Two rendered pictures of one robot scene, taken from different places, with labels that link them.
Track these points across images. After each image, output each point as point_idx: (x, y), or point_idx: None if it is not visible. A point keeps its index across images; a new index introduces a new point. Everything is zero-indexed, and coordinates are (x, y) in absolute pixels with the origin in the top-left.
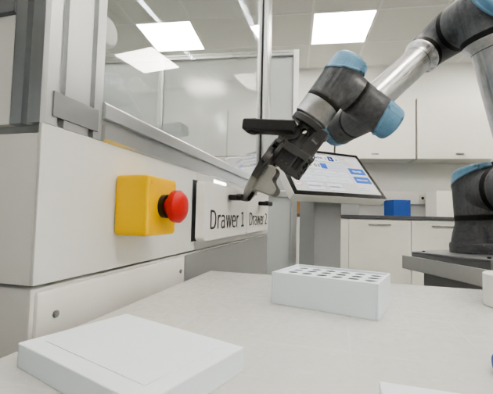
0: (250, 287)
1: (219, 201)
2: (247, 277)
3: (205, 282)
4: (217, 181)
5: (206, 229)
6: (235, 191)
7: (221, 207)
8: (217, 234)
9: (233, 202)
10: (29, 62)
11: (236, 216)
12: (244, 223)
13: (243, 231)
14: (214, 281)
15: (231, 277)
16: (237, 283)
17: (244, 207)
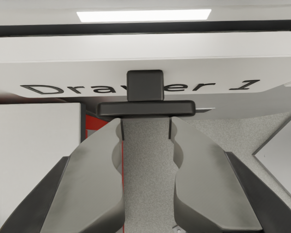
0: None
1: (63, 77)
2: (47, 160)
3: (7, 127)
4: (118, 15)
5: (27, 94)
6: (199, 61)
7: (86, 81)
8: (80, 95)
9: (177, 74)
10: None
11: (198, 84)
12: (259, 87)
13: (244, 91)
14: (17, 132)
15: (45, 141)
16: (14, 159)
17: (283, 75)
